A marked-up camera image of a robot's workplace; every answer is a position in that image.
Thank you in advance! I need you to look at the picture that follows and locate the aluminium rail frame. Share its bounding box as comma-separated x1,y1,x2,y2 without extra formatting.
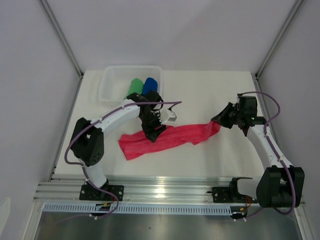
33,174,232,205

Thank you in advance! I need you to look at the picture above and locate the aluminium corner post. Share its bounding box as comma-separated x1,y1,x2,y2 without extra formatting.
254,0,306,81
37,0,84,79

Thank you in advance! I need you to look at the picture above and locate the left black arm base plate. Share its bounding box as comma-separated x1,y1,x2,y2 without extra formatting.
79,184,125,202

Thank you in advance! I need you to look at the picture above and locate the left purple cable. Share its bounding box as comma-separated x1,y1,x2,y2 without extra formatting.
64,100,183,222

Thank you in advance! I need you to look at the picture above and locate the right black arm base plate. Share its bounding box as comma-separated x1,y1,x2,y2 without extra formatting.
206,177,258,204

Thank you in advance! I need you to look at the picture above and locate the left aluminium corner post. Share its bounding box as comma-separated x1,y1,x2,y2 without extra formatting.
37,0,84,79

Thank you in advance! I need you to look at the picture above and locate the pink towel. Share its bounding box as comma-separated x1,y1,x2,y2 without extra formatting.
118,121,221,161

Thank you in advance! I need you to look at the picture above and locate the white plastic basket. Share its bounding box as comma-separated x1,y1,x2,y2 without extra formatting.
98,65,164,105

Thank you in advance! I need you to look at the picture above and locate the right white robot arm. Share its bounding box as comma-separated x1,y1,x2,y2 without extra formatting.
211,91,305,214

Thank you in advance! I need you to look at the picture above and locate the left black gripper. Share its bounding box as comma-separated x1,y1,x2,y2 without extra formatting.
138,111,167,143

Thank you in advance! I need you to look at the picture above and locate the right aluminium corner post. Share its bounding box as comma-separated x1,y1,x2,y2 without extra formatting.
254,0,306,81

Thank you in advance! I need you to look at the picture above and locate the green towel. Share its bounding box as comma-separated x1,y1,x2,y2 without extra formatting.
124,78,144,99

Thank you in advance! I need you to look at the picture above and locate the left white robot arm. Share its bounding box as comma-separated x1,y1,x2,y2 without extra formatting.
64,90,167,200

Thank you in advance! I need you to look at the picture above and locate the white slotted cable duct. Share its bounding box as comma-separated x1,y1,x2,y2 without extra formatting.
43,202,233,216

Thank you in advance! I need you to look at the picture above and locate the blue towel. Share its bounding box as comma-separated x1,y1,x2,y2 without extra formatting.
142,77,158,95

